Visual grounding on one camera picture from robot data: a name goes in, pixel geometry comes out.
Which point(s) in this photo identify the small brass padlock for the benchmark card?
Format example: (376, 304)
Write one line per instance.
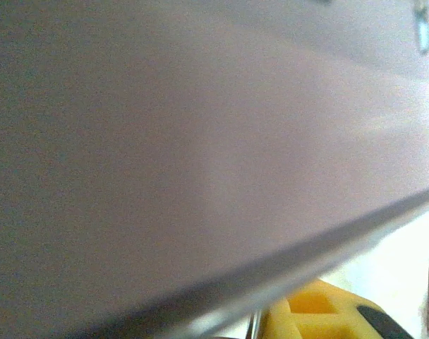
(423, 31)

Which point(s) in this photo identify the pink cartoon tin box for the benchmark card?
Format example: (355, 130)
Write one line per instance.
(165, 141)

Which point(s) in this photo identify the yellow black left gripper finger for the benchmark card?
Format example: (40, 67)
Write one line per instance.
(320, 321)

